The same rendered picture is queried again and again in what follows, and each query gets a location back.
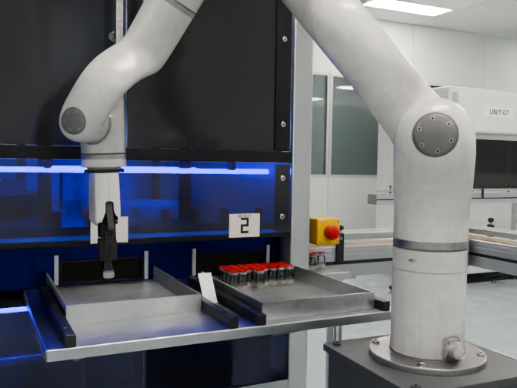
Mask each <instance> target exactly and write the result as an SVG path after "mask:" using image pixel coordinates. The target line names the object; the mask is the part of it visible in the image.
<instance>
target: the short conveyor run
mask: <svg viewBox="0 0 517 388"><path fill-rule="evenodd" d="M343 229H344V226H343V225H340V227H339V231H340V234H339V244H335V245H320V246H318V245H315V244H311V243H309V252H310V253H311V252H325V265H326V266H334V267H336V268H340V269H343V270H347V271H349V272H351V276H360V275H370V274H379V273H392V249H393V238H387V237H393V229H357V230H343ZM371 238H386V239H371ZM344 239H355V240H344ZM467 266H469V244H468V265H467Z"/></svg>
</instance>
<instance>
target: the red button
mask: <svg viewBox="0 0 517 388"><path fill-rule="evenodd" d="M339 234H340V231H339V228H338V227H337V226H334V225H330V226H327V227H326V229H325V237H326V238H327V239H330V240H336V239H337V238H338V237H339Z"/></svg>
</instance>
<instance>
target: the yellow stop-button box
mask: <svg viewBox="0 0 517 388"><path fill-rule="evenodd" d="M330 225H334V226H337V227H338V228H339V227H340V219H338V218H333V217H328V216H310V226H309V243H311V244H315V245H318V246H320V245H335V244H339V237H338V238H337V239H336V240H330V239H327V238H326V237H325V229H326V227H327V226H330Z"/></svg>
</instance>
